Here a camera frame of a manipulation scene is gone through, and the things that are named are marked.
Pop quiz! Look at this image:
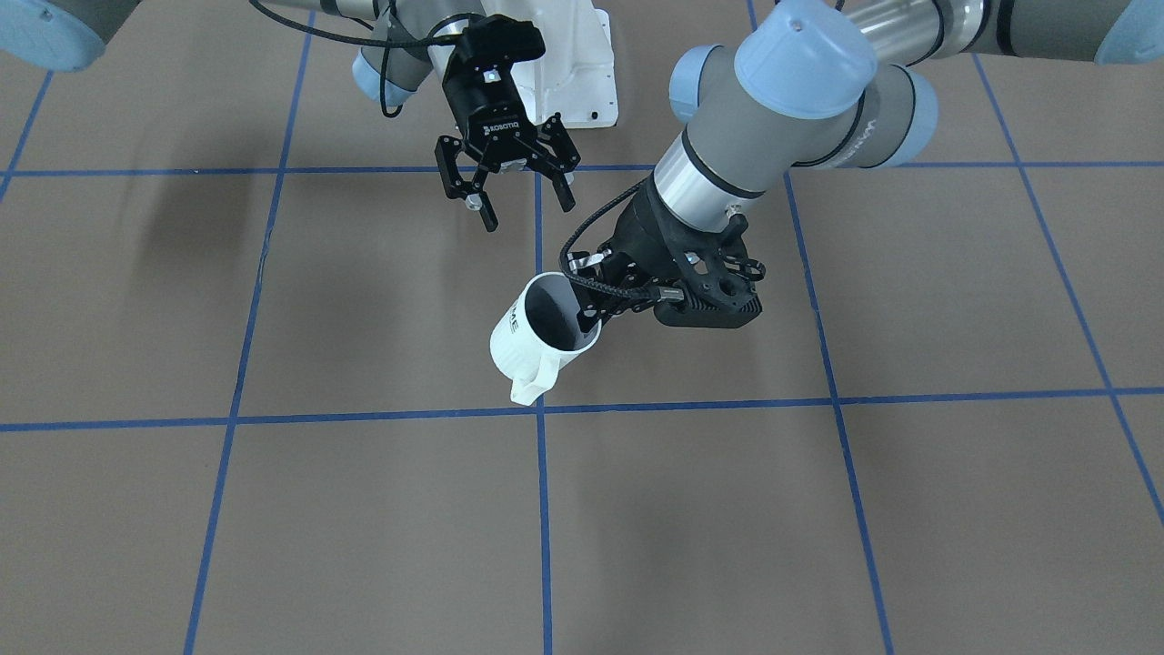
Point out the white ribbed HOME mug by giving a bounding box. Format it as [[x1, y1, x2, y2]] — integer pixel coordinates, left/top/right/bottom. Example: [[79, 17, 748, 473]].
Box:
[[489, 272, 602, 406]]

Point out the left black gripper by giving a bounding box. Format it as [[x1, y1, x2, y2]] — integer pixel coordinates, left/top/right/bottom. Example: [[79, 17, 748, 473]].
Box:
[[573, 177, 683, 333]]

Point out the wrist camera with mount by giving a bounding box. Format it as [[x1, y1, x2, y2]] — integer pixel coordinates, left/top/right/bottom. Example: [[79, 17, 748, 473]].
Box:
[[450, 14, 547, 69], [654, 212, 768, 330]]

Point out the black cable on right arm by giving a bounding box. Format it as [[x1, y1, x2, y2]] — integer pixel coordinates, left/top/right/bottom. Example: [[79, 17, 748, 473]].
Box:
[[247, 0, 464, 119]]

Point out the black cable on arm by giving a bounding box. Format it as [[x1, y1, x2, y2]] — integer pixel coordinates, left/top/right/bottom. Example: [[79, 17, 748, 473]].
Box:
[[247, 0, 464, 119], [558, 177, 669, 306]]

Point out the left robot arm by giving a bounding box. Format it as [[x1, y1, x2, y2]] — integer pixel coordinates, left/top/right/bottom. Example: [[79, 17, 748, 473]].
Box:
[[558, 1, 1161, 332]]

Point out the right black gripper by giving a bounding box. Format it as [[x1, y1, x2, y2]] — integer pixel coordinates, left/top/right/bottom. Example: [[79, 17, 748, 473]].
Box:
[[434, 64, 579, 233]]

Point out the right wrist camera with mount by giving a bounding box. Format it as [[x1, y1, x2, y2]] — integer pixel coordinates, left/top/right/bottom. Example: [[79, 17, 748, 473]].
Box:
[[450, 14, 547, 69]]

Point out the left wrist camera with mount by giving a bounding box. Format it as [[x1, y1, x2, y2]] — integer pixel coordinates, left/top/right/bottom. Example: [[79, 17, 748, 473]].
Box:
[[654, 212, 768, 330]]

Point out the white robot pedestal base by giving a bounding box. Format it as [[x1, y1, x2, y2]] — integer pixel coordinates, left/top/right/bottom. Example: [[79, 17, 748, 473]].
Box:
[[483, 1, 619, 130]]

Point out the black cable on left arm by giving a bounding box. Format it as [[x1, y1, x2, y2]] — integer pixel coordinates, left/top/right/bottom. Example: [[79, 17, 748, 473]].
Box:
[[558, 177, 669, 306]]

